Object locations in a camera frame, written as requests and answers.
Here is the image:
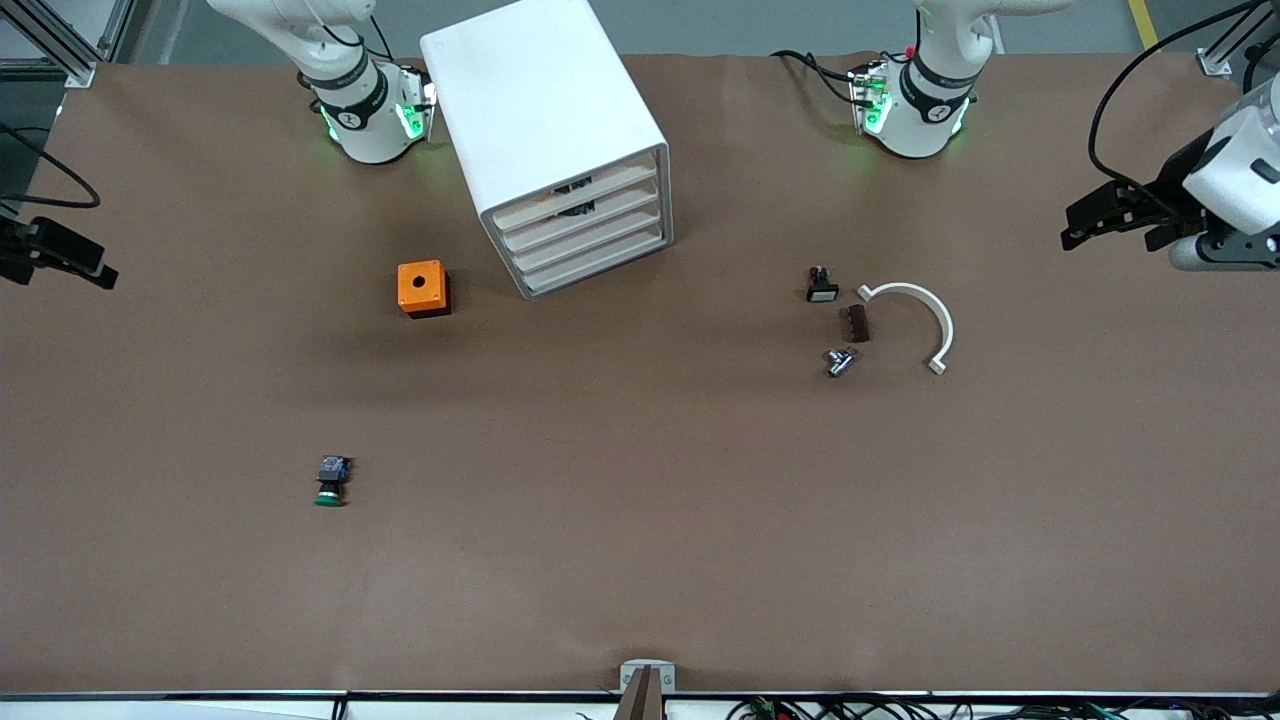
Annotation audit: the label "green push button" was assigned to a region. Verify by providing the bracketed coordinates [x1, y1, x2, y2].
[313, 455, 351, 509]

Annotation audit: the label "white plastic drawer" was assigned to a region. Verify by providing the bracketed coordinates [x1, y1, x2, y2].
[505, 198, 666, 279]
[498, 177, 664, 259]
[492, 155, 662, 239]
[515, 220, 669, 297]

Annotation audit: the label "white drawer cabinet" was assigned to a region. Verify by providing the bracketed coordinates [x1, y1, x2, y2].
[419, 0, 675, 301]

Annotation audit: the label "brown table cover mat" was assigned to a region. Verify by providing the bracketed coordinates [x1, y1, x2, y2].
[0, 50, 1280, 698]

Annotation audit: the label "aluminium frame profile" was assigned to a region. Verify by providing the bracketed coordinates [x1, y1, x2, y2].
[0, 0, 136, 89]
[1197, 0, 1280, 79]

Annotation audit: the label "white curved plastic bracket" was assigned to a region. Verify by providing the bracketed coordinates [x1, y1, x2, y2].
[857, 282, 955, 376]

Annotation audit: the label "orange button enclosure box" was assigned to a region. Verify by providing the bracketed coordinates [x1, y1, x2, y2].
[397, 259, 452, 320]

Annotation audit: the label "tangled black cables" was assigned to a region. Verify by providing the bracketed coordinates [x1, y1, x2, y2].
[725, 695, 1280, 720]

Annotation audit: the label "grey metal mount bracket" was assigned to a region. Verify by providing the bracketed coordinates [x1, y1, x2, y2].
[618, 658, 677, 720]

